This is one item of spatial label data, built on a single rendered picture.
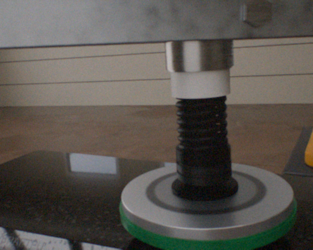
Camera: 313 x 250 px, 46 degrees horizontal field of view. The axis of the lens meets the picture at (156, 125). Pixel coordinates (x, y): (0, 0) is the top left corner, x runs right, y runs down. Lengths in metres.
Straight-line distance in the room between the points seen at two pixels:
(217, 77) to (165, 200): 0.16
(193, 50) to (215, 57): 0.03
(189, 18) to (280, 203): 0.23
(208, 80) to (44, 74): 7.87
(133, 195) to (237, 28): 0.23
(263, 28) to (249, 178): 0.21
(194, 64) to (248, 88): 6.25
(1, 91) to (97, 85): 2.49
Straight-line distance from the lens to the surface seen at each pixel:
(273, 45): 6.57
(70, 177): 0.74
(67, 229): 0.54
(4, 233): 0.58
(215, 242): 0.39
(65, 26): 0.39
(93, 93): 7.65
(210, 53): 0.40
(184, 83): 0.41
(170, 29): 0.38
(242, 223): 0.39
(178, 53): 0.41
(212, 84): 0.41
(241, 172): 0.53
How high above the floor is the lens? 1.11
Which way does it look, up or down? 12 degrees down
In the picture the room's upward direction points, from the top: 4 degrees counter-clockwise
